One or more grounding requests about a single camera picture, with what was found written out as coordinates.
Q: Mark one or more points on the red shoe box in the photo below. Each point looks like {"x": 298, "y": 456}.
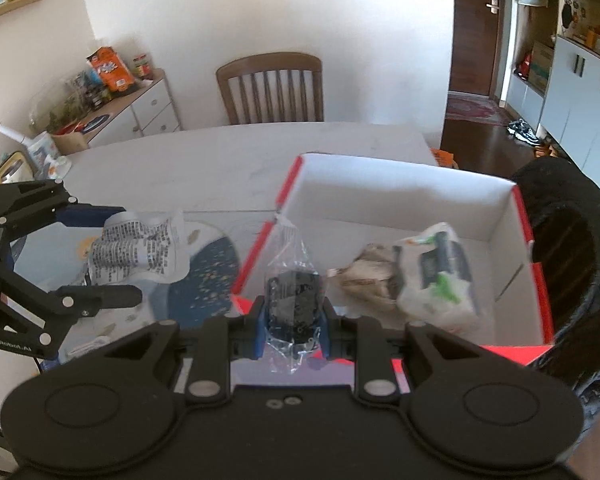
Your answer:
{"x": 380, "y": 200}

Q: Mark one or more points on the brown door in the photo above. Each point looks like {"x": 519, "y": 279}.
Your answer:
{"x": 480, "y": 35}

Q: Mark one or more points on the beige snack packet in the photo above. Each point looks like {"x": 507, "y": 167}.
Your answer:
{"x": 370, "y": 275}

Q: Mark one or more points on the white side cabinet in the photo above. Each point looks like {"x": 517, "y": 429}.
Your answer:
{"x": 145, "y": 107}

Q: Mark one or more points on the white barcode packet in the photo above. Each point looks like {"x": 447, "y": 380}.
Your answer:
{"x": 140, "y": 250}

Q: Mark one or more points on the grey wall cabinet unit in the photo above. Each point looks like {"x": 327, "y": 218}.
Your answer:
{"x": 580, "y": 100}

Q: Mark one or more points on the red patterned rug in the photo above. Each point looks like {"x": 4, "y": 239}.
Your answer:
{"x": 475, "y": 110}

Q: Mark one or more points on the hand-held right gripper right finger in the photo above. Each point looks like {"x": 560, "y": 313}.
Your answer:
{"x": 330, "y": 335}

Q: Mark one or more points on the dark round mat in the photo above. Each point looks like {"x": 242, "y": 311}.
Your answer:
{"x": 95, "y": 122}

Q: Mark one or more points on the clear bag with dark snack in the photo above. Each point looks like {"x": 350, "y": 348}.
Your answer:
{"x": 292, "y": 305}

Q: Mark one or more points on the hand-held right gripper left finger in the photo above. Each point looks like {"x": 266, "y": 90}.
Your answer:
{"x": 259, "y": 332}

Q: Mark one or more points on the printed tissue packet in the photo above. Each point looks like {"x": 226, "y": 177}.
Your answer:
{"x": 57, "y": 166}

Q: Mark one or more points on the orange snack bag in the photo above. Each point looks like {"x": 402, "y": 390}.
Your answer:
{"x": 111, "y": 70}

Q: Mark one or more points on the white marble desktop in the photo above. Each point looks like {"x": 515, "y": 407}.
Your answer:
{"x": 205, "y": 170}

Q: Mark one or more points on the white green snack packet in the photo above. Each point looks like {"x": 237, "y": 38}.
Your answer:
{"x": 437, "y": 270}

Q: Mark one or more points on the pair of sneakers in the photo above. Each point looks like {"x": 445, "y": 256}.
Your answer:
{"x": 524, "y": 131}

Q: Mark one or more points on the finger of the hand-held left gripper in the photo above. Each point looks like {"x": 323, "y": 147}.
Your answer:
{"x": 110, "y": 297}
{"x": 92, "y": 215}

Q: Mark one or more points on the brown wooden chair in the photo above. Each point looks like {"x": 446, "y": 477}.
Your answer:
{"x": 272, "y": 90}

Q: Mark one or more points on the cardboard box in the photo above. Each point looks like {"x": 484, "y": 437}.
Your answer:
{"x": 540, "y": 67}

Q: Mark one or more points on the red lid jars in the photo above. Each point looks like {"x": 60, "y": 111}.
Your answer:
{"x": 142, "y": 67}

